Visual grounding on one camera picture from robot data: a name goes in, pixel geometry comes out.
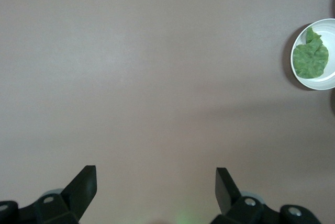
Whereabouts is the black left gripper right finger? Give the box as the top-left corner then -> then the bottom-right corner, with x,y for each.
210,167 -> 321,224

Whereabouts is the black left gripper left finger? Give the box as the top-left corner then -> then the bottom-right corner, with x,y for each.
0,165 -> 97,224

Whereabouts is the green lettuce leaf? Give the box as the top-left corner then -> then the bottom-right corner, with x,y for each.
292,27 -> 329,80

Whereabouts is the brown table cover mat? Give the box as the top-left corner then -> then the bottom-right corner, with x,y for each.
0,0 -> 335,224

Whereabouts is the beige round plate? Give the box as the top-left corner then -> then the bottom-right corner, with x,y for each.
289,18 -> 335,91

